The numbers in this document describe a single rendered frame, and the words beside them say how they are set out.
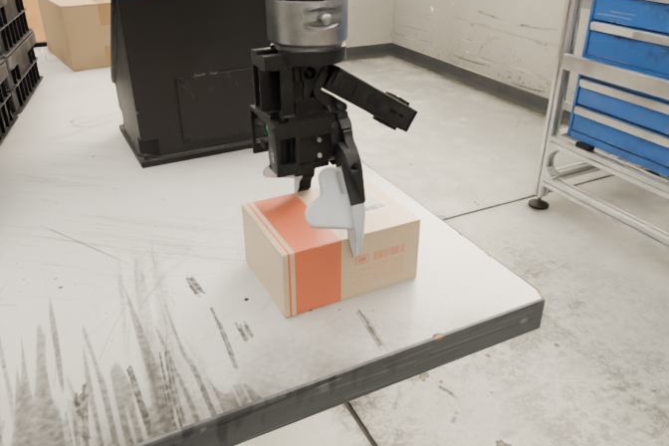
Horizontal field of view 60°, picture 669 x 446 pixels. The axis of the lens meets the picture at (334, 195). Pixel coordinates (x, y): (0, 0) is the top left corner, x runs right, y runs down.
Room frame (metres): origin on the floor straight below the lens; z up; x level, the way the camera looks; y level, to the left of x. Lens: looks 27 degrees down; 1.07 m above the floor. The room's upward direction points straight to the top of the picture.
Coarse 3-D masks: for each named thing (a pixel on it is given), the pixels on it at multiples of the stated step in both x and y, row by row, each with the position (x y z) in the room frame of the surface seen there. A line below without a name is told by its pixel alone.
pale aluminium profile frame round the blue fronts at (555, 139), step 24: (576, 0) 2.03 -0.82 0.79; (576, 24) 2.04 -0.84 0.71; (576, 72) 1.95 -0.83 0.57; (600, 72) 1.87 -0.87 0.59; (624, 72) 1.79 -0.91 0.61; (552, 96) 2.06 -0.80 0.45; (552, 120) 2.04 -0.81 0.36; (552, 144) 2.02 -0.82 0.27; (576, 144) 1.93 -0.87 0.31; (552, 168) 2.04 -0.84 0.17; (576, 168) 2.11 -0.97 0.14; (600, 168) 1.82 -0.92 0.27; (624, 168) 1.74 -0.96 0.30; (576, 192) 1.89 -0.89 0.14; (624, 216) 1.71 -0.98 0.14; (648, 240) 1.61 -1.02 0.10
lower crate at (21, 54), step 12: (24, 48) 1.22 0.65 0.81; (12, 60) 1.11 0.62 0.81; (24, 60) 1.24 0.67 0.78; (36, 60) 1.32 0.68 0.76; (12, 72) 1.12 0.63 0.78; (24, 72) 1.21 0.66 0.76; (36, 72) 1.32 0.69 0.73; (12, 84) 1.11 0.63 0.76; (24, 84) 1.19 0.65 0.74; (36, 84) 1.28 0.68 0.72; (12, 96) 1.09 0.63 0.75; (24, 96) 1.16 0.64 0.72; (12, 108) 1.08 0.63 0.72; (24, 108) 1.11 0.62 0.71
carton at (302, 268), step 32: (320, 192) 0.60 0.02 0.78; (384, 192) 0.60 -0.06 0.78; (256, 224) 0.53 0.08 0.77; (288, 224) 0.53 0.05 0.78; (384, 224) 0.53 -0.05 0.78; (416, 224) 0.54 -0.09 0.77; (256, 256) 0.54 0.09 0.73; (288, 256) 0.47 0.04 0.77; (320, 256) 0.48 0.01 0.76; (384, 256) 0.52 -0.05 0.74; (416, 256) 0.54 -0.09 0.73; (288, 288) 0.47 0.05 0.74; (320, 288) 0.48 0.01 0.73; (352, 288) 0.50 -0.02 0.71
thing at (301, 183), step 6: (264, 168) 0.58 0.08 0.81; (264, 174) 0.59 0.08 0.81; (270, 174) 0.59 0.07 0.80; (276, 174) 0.60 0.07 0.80; (312, 174) 0.60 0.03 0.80; (294, 180) 0.62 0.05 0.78; (300, 180) 0.60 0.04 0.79; (306, 180) 0.61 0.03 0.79; (294, 186) 0.62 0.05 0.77; (300, 186) 0.61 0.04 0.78; (306, 186) 0.61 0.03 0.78
